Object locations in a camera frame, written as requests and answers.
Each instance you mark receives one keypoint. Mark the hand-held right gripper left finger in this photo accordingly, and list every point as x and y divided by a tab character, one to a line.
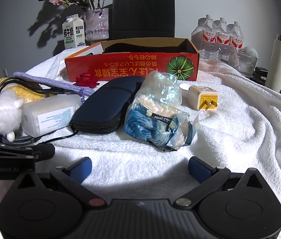
80	168

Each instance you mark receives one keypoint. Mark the white milk carton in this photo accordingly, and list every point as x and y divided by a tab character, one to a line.
73	33

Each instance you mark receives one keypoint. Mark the white plush sheep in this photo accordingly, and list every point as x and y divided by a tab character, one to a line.
3	114

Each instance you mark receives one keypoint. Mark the white towel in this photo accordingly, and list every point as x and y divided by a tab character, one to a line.
230	129

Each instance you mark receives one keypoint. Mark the white power adapter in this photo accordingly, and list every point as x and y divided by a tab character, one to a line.
202	98

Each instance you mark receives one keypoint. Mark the clear glass cup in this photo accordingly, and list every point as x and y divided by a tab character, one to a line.
242	63

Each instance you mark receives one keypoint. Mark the black device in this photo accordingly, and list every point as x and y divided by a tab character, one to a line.
261	73

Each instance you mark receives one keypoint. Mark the black paper bag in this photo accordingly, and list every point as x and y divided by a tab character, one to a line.
143	12

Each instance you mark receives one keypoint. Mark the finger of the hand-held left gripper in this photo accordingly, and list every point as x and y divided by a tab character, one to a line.
44	151

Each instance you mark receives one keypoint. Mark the plastic-wrapped blue printed packet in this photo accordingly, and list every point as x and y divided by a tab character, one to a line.
152	119

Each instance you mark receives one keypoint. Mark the red artificial rose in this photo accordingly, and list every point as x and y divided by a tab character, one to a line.
87	80

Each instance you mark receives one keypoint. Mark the white round speaker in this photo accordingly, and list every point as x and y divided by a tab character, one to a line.
250	51

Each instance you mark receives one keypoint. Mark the shrink-wrapped water bottle pack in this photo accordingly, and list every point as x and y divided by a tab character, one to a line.
216	37

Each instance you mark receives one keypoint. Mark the red cardboard box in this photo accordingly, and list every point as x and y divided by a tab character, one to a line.
130	67

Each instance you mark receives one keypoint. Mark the white bottle cap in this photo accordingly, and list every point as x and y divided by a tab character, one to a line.
185	89

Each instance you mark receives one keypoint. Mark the navy zip case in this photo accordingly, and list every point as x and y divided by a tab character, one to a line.
105	104

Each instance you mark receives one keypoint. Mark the white thermos bottle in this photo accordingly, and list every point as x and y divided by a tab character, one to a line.
277	64

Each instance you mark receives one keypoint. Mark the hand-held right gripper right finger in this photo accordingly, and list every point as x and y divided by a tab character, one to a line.
200	170

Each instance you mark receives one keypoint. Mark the purple glass vase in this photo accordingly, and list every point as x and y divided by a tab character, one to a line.
96	25

